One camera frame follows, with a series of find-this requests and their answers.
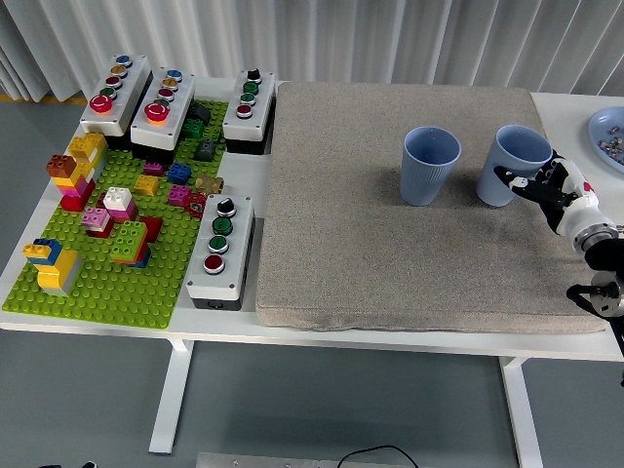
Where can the white table leg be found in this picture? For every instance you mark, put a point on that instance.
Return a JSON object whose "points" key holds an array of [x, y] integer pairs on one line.
{"points": [[168, 404], [524, 414]]}

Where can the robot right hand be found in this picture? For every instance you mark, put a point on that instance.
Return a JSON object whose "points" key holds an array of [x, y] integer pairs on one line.
{"points": [[577, 209]]}

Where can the brass pipe fitting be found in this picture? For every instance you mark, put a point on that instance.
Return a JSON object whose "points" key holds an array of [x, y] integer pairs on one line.
{"points": [[209, 184]]}

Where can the white pink brick stack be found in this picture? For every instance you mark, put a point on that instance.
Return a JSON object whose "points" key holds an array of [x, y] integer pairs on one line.
{"points": [[119, 202]]}

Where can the blue plate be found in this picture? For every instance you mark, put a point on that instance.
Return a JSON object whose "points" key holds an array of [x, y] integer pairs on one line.
{"points": [[602, 127]]}

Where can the white pleated curtain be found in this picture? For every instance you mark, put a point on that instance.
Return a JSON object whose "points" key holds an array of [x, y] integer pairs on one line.
{"points": [[195, 29]]}

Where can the pink red brick stack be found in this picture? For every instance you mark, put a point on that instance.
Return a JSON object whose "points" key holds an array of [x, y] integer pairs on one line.
{"points": [[96, 219]]}

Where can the blue brick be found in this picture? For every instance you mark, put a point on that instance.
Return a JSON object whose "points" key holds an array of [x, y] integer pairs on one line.
{"points": [[179, 173]]}

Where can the small metal screw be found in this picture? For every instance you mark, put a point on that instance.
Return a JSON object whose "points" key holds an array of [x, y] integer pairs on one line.
{"points": [[615, 129]]}

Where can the yellow white brick stack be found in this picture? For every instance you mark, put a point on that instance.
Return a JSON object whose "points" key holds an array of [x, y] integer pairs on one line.
{"points": [[88, 144]]}

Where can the green-topped brick stack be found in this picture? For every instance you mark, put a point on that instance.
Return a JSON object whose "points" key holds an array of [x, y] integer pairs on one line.
{"points": [[129, 241]]}

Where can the dark grey sloped brick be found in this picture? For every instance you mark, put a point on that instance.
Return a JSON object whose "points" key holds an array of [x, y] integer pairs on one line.
{"points": [[200, 113]]}

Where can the four-button control box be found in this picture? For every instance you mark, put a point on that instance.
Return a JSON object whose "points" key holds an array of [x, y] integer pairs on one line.
{"points": [[258, 105], [234, 244]]}

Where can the dark green brick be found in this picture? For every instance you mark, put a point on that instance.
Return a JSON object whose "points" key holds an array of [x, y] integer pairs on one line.
{"points": [[193, 128]]}

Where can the brown-topped brick tower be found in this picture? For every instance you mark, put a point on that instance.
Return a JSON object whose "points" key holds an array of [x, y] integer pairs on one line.
{"points": [[73, 187]]}

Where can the grey-brown fabric mat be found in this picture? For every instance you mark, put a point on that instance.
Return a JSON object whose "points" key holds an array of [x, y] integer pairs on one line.
{"points": [[365, 253]]}

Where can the yellow blue brick tower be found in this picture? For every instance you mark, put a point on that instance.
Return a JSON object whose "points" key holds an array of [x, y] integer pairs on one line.
{"points": [[56, 273]]}

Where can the flat magenta brick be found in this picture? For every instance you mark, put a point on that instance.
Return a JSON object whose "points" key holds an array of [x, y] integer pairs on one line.
{"points": [[153, 168]]}

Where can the blue ribbed cup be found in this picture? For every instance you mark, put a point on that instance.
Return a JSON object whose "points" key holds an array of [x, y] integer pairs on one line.
{"points": [[495, 187], [429, 175]]}

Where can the five-button control box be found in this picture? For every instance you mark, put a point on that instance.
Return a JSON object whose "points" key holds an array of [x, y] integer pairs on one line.
{"points": [[129, 97], [178, 105]]}

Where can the red valve handwheel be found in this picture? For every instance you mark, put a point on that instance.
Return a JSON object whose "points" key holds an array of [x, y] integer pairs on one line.
{"points": [[196, 204]]}

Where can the small metal nuts pile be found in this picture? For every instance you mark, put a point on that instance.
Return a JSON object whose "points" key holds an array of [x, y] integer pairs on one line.
{"points": [[613, 147]]}

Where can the green studded baseplate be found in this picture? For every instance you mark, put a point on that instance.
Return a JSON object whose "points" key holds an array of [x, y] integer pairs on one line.
{"points": [[122, 297]]}

